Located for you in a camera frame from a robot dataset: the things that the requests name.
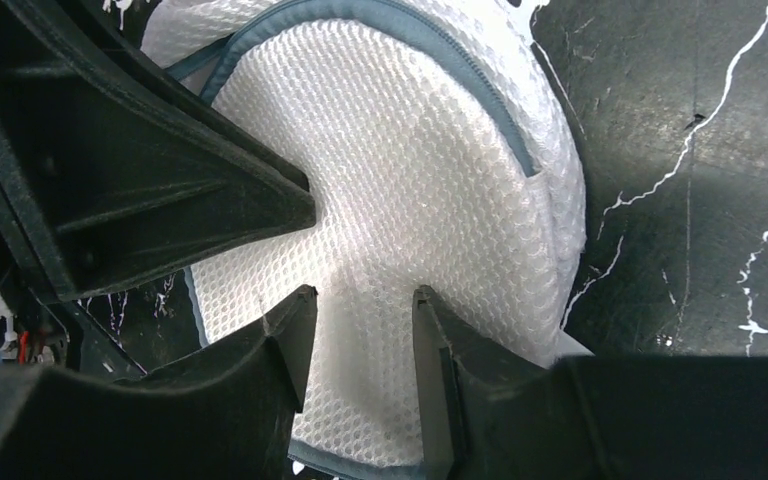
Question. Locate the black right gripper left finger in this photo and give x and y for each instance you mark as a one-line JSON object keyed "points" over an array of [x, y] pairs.
{"points": [[223, 412]]}

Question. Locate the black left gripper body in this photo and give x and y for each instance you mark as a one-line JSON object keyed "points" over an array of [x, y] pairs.
{"points": [[65, 334]]}

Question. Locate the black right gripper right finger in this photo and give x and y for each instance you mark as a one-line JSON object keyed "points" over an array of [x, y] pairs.
{"points": [[487, 413]]}

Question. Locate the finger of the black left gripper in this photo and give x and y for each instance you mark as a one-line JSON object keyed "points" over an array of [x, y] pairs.
{"points": [[112, 173], [137, 34]]}

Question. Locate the white mesh bag blue trim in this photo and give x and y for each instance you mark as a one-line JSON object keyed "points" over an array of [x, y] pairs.
{"points": [[437, 154]]}

